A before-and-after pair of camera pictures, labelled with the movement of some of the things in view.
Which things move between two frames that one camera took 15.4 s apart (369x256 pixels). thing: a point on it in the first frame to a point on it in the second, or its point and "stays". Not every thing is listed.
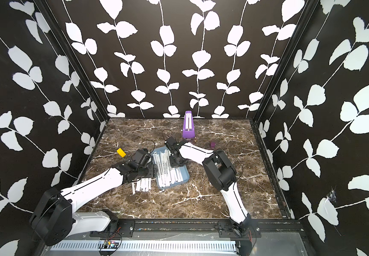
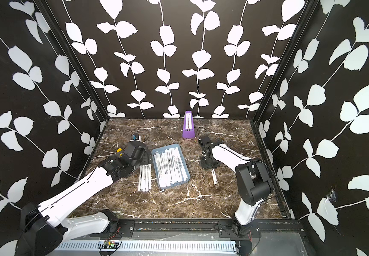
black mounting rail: x=206 y=229 stays
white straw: x=166 y=174 stays
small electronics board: x=110 y=244 stays
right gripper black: x=173 y=164 to x=205 y=166
